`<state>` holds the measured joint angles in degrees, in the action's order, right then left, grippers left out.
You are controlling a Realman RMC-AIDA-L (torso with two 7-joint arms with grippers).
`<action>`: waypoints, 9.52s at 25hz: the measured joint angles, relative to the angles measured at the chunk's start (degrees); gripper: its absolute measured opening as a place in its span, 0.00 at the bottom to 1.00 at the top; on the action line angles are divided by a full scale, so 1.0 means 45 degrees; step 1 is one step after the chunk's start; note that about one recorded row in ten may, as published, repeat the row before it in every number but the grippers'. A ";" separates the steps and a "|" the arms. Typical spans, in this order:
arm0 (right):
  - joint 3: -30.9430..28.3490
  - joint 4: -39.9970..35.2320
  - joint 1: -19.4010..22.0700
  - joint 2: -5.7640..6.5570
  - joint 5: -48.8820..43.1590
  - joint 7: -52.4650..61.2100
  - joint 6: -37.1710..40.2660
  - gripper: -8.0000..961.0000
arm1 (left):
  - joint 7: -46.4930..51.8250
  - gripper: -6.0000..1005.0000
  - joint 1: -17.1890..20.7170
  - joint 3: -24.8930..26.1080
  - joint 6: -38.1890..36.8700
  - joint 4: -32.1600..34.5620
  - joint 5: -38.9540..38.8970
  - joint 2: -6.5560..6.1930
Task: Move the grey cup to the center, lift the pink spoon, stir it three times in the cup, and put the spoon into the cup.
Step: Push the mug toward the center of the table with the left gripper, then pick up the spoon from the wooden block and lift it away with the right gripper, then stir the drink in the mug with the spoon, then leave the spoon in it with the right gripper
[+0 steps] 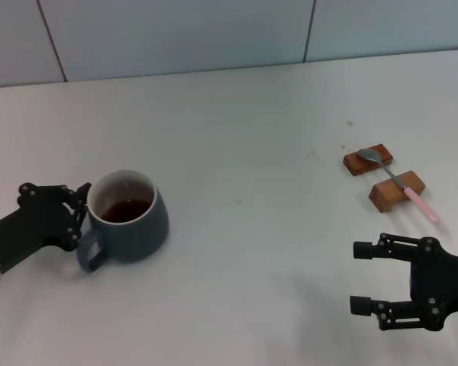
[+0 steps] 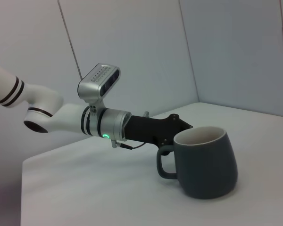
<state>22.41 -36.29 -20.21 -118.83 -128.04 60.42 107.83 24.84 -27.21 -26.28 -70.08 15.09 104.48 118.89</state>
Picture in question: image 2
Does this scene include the grey ceramic cup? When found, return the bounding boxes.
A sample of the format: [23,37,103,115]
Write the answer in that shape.
[156,126,239,200]

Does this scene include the thin left gripper cable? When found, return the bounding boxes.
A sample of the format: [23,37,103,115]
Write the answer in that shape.
[129,141,147,150]

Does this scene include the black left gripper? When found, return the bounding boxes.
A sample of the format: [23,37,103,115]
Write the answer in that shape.
[122,113,194,156]

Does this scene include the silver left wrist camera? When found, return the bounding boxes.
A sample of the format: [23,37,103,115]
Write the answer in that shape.
[77,63,121,112]

